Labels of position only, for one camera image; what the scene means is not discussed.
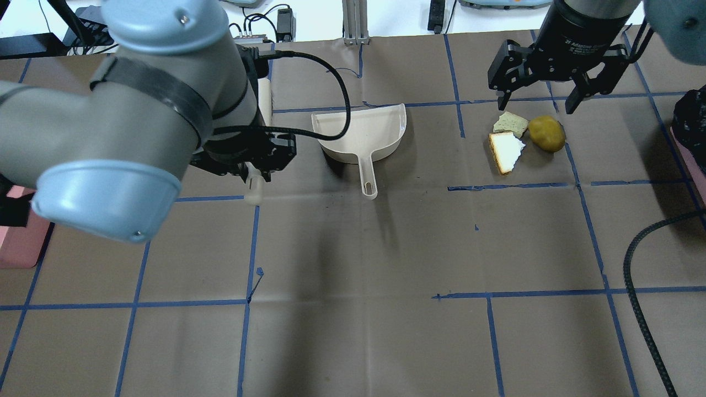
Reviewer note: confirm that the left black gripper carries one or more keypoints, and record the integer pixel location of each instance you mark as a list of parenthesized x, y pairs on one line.
[(274, 154)]

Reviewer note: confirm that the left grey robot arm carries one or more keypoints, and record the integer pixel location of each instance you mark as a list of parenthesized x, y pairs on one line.
[(111, 162)]

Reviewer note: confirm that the white bread slice piece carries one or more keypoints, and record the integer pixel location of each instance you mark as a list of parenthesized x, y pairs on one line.
[(506, 149)]

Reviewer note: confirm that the black power adapter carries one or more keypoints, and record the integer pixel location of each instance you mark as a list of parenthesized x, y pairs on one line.
[(285, 25)]

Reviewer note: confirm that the yellow potato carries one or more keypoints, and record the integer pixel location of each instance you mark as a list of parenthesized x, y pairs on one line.
[(547, 133)]

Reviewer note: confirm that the green-speckled bread piece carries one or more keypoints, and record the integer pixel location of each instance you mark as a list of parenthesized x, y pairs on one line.
[(510, 123)]

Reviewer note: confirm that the beige plastic dustpan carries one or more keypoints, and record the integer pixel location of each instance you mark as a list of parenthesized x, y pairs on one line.
[(373, 135)]

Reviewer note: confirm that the grey usb hub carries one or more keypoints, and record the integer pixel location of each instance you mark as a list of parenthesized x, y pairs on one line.
[(96, 34)]

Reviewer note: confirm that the pink plastic bin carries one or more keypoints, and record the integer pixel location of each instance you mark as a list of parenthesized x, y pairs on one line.
[(23, 232)]

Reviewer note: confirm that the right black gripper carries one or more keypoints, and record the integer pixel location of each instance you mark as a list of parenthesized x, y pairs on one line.
[(577, 30)]

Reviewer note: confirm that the black garbage bag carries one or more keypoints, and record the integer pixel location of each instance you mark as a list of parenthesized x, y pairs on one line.
[(689, 123)]

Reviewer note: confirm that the aluminium frame post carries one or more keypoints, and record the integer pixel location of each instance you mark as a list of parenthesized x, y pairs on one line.
[(355, 23)]

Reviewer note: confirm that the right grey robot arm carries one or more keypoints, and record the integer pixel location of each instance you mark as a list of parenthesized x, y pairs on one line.
[(680, 25)]

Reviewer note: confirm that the beige hand brush black bristles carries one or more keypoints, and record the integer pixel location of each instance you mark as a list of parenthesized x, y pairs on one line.
[(258, 175)]

